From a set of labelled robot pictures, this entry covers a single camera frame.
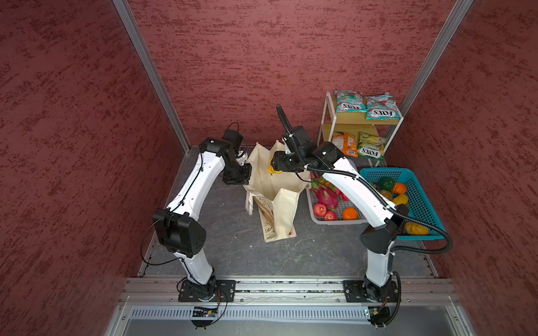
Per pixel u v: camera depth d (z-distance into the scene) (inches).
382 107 34.4
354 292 29.1
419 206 36.0
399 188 38.3
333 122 33.8
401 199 37.3
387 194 38.1
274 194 27.4
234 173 26.4
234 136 25.4
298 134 21.3
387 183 38.2
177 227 17.4
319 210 34.4
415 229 33.5
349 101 35.5
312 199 34.6
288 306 28.1
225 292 29.2
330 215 34.5
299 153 20.9
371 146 38.3
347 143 38.3
